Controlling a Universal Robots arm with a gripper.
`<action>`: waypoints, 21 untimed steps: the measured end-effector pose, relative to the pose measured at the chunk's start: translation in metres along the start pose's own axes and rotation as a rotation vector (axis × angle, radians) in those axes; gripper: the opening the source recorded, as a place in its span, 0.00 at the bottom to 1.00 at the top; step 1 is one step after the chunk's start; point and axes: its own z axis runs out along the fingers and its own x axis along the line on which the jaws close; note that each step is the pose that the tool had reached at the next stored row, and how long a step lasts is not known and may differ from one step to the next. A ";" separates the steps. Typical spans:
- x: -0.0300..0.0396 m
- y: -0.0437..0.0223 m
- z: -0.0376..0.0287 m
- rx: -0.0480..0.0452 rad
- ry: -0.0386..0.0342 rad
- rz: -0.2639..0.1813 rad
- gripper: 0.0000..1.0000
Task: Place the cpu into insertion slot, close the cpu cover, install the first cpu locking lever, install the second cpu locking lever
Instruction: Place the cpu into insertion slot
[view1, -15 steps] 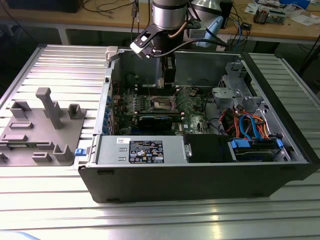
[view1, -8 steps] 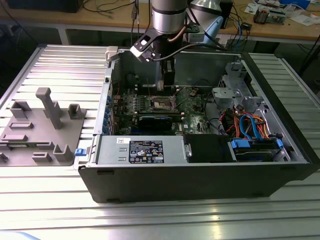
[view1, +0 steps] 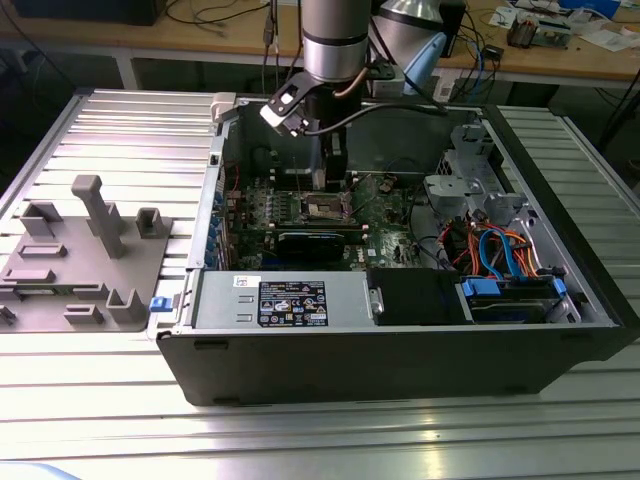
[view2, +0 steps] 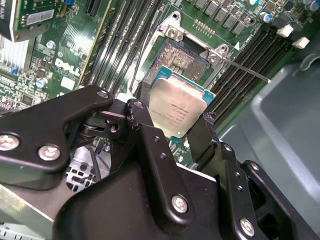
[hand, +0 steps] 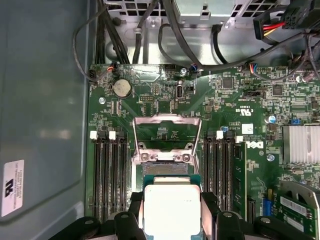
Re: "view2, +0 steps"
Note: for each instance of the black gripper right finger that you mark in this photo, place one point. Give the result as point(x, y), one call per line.
point(262, 195)

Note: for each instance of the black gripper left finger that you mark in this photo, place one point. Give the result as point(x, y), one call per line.
point(37, 130)

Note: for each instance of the silver-topped CPU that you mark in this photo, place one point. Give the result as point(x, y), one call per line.
point(175, 105)

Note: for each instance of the thin metal locking lever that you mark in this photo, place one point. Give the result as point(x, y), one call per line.
point(136, 71)
point(247, 71)

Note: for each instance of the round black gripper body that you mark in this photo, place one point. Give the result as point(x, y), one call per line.
point(112, 212)

